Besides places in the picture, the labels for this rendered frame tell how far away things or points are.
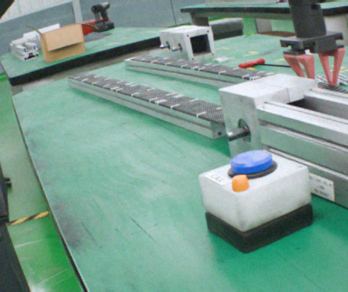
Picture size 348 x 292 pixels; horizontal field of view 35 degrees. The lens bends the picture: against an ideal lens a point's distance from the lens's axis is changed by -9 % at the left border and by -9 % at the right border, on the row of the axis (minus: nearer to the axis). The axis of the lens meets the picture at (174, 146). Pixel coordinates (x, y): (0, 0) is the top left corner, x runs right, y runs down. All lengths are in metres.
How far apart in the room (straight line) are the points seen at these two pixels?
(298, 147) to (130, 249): 0.20
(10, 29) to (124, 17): 2.46
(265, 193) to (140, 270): 0.13
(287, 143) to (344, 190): 0.11
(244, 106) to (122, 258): 0.25
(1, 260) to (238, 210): 0.35
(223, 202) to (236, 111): 0.22
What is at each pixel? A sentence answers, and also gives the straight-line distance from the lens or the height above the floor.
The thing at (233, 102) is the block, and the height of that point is 0.86.
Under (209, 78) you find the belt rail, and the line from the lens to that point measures 1.32.
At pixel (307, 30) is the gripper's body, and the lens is 0.92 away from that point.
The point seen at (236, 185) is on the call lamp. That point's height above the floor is 0.85.
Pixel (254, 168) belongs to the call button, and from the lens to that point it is 0.53.
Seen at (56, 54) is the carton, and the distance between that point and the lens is 2.78.
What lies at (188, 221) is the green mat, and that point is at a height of 0.78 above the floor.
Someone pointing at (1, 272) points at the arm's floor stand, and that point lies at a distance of 0.75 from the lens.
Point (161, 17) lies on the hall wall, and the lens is 12.11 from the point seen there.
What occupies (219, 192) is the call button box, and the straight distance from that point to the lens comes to 0.53.
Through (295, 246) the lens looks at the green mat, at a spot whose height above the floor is 0.78.
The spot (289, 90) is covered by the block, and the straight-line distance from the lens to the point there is 0.71.
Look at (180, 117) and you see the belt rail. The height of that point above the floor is 0.79.
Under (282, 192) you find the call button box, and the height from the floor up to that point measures 0.83.
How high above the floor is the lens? 1.02
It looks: 16 degrees down
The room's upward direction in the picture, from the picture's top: 12 degrees counter-clockwise
